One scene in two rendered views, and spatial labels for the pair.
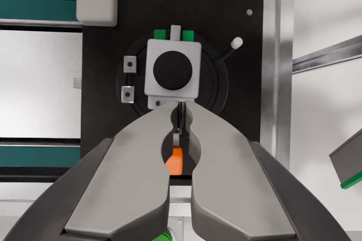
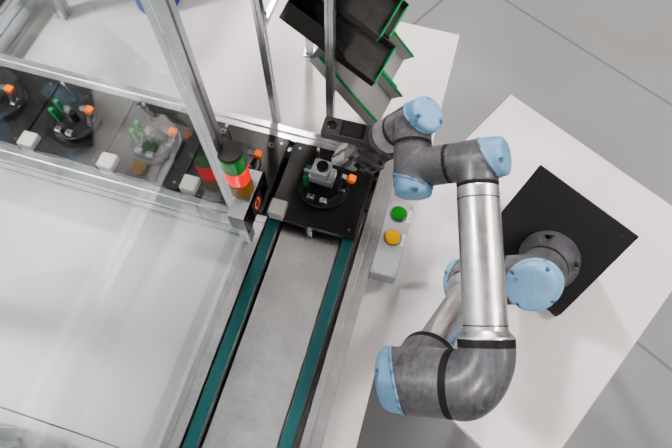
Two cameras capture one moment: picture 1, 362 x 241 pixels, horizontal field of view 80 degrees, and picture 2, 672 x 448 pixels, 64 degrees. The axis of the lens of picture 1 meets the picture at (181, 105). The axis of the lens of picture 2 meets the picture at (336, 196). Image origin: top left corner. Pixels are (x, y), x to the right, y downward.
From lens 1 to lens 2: 1.20 m
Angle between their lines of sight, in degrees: 24
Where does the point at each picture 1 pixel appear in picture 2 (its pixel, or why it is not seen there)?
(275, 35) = (313, 140)
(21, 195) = (357, 271)
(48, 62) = (290, 254)
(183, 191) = (376, 197)
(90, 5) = (278, 208)
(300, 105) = not seen: hidden behind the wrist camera
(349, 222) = not seen: hidden behind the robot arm
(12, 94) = (302, 278)
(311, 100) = not seen: hidden behind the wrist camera
